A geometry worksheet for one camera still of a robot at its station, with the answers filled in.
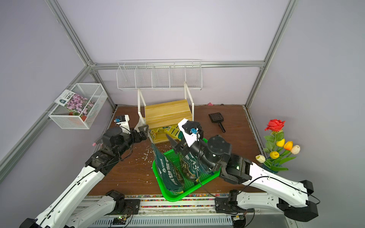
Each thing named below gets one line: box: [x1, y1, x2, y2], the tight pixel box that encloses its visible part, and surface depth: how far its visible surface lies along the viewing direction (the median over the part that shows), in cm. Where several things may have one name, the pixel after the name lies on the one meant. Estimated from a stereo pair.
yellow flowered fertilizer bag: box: [148, 127, 166, 143], surface depth 98 cm
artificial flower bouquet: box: [255, 118, 301, 174], surface depth 66 cm
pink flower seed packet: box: [54, 89, 96, 122], surface depth 75 cm
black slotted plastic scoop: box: [208, 112, 226, 133], surface depth 111 cm
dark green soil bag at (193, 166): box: [179, 152, 215, 183], surface depth 67 cm
